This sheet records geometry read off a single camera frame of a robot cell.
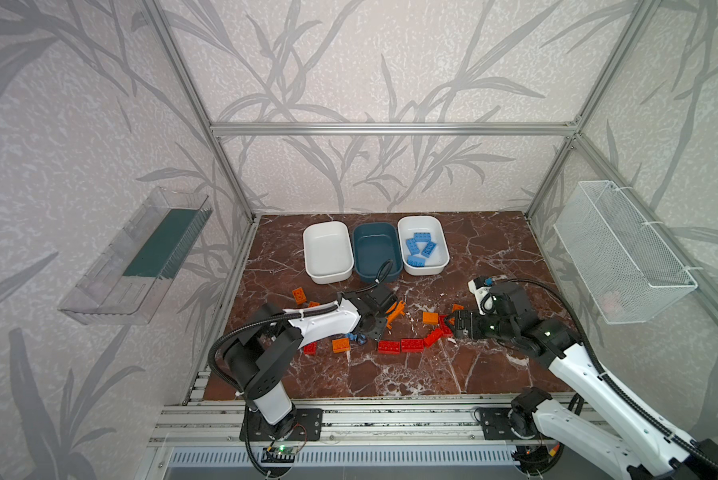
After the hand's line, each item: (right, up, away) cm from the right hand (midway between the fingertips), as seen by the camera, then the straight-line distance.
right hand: (457, 310), depth 78 cm
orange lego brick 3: (-5, -6, +13) cm, 15 cm away
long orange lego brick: (-14, -4, +15) cm, 21 cm away
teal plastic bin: (-23, +17, +34) cm, 44 cm away
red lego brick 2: (-11, -12, +8) cm, 19 cm away
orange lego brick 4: (+4, -3, +15) cm, 16 cm away
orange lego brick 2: (-32, -12, +8) cm, 35 cm away
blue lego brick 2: (-9, +16, +30) cm, 35 cm away
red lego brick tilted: (-5, -10, +8) cm, 14 cm away
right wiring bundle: (+17, -34, -8) cm, 39 cm away
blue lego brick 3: (-8, +11, +24) cm, 28 cm away
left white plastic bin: (-39, +14, +28) cm, 50 cm away
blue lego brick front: (-3, +15, +30) cm, 34 cm away
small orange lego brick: (-47, +1, +18) cm, 50 cm away
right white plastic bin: (+1, +12, +28) cm, 30 cm away
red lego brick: (-18, -13, +8) cm, 24 cm away
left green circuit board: (-45, -34, -6) cm, 57 cm away
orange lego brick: (-34, +6, -20) cm, 40 cm away
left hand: (-22, -5, +12) cm, 26 cm away
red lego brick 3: (-40, -13, +6) cm, 43 cm away
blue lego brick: (-4, +20, +34) cm, 39 cm away
